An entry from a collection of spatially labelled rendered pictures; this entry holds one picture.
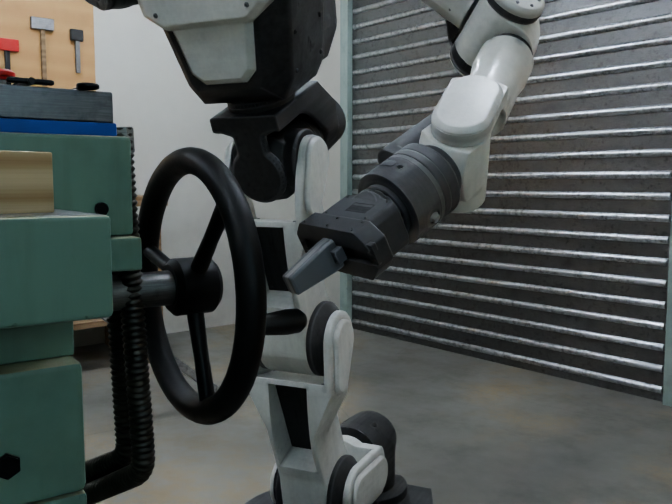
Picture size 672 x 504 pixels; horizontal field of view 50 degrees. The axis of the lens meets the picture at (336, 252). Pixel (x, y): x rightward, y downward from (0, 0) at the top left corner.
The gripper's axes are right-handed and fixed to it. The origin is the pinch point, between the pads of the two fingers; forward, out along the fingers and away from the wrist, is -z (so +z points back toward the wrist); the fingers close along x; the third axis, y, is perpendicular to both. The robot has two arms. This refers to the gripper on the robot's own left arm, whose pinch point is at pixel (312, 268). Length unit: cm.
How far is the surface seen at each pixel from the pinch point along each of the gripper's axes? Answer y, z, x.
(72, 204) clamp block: 15.9, -15.1, 6.7
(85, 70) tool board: -4, 103, 346
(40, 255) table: 19.6, -23.0, -16.1
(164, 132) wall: -54, 128, 349
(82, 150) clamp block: 19.4, -11.8, 7.0
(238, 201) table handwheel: 9.7, -3.5, 0.8
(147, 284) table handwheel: 4.5, -12.2, 10.1
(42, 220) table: 21.2, -21.9, -15.9
